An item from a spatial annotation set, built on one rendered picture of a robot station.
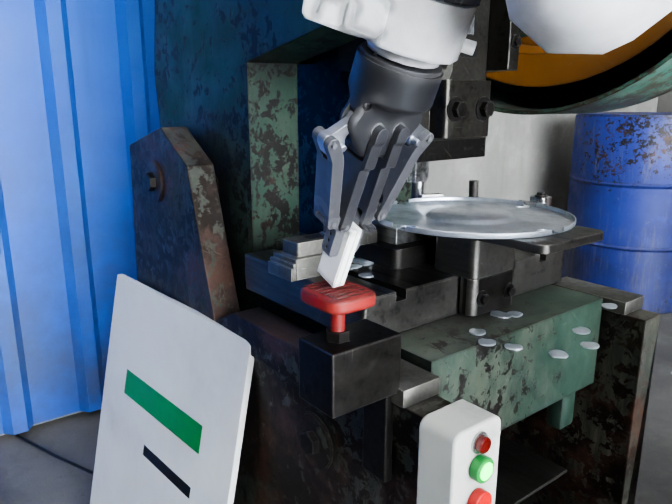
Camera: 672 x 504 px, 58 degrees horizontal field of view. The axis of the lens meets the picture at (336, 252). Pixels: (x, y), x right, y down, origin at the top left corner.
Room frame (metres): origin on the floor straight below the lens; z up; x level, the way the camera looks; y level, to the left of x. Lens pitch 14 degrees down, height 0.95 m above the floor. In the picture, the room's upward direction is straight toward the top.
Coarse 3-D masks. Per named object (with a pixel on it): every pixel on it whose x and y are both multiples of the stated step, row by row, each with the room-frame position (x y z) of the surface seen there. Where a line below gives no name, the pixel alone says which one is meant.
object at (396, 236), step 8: (376, 224) 0.94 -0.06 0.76; (384, 232) 0.92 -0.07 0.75; (392, 232) 0.91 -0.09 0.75; (400, 232) 0.91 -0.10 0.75; (408, 232) 0.92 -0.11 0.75; (384, 240) 0.92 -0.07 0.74; (392, 240) 0.91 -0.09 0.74; (400, 240) 0.91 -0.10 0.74; (408, 240) 0.92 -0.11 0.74; (416, 240) 0.93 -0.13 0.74
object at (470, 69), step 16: (480, 16) 0.95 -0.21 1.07; (480, 32) 0.95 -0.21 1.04; (480, 48) 0.95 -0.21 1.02; (464, 64) 0.93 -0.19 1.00; (480, 64) 0.95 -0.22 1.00; (448, 80) 0.87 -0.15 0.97; (464, 80) 0.89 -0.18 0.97; (480, 80) 0.91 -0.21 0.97; (448, 96) 0.87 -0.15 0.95; (464, 96) 0.89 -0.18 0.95; (480, 96) 0.91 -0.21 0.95; (432, 112) 0.88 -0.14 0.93; (448, 112) 0.87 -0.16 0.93; (464, 112) 0.87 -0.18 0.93; (480, 112) 0.91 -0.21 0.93; (432, 128) 0.88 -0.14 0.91; (448, 128) 0.87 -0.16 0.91; (464, 128) 0.89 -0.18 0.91; (480, 128) 0.91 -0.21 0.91
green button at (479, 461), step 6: (480, 456) 0.56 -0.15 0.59; (486, 456) 0.56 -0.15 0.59; (474, 462) 0.55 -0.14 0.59; (480, 462) 0.55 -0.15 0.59; (486, 462) 0.55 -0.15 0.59; (492, 462) 0.56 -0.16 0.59; (474, 468) 0.55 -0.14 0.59; (480, 468) 0.55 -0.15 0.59; (474, 474) 0.55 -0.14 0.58; (480, 480) 0.55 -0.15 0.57; (486, 480) 0.55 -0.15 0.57
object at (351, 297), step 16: (304, 288) 0.60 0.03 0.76; (320, 288) 0.60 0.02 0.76; (336, 288) 0.60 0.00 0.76; (352, 288) 0.60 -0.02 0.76; (368, 288) 0.60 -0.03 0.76; (320, 304) 0.57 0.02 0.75; (336, 304) 0.56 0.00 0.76; (352, 304) 0.57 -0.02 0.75; (368, 304) 0.58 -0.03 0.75; (336, 320) 0.59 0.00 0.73
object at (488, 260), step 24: (456, 240) 0.84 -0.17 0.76; (480, 240) 0.78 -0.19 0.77; (504, 240) 0.75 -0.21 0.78; (528, 240) 0.74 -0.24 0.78; (552, 240) 0.74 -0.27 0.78; (576, 240) 0.75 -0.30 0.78; (600, 240) 0.78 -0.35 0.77; (456, 264) 0.84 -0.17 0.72; (480, 264) 0.82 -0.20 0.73; (504, 264) 0.85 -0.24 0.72; (480, 288) 0.82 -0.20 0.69; (504, 288) 0.86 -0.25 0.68; (480, 312) 0.82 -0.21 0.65
